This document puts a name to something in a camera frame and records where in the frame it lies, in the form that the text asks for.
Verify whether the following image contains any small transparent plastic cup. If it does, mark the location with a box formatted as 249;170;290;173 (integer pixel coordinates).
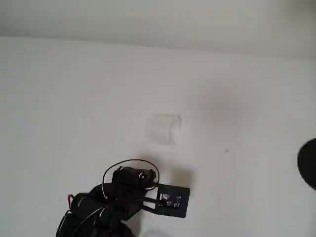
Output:
144;113;182;147

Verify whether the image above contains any black round object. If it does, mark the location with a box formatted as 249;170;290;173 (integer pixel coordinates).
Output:
297;138;316;191

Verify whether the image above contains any thin black looping cable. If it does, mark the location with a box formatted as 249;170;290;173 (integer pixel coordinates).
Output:
102;158;160;199

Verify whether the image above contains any black camera circuit board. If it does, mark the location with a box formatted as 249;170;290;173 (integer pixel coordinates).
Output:
142;183;191;219

